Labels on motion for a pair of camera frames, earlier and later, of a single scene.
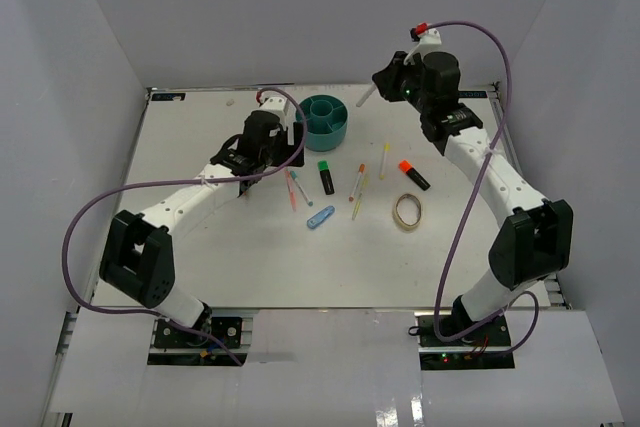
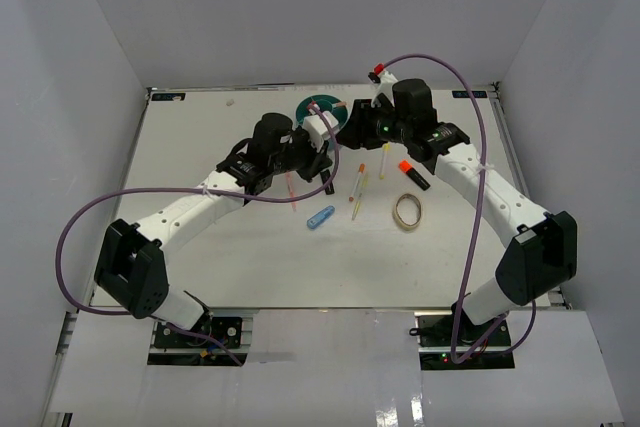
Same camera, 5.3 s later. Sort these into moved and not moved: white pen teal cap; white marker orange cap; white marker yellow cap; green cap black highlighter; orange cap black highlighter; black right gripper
Moved: black right gripper; white pen teal cap
Not moved: white marker yellow cap; white marker orange cap; orange cap black highlighter; green cap black highlighter
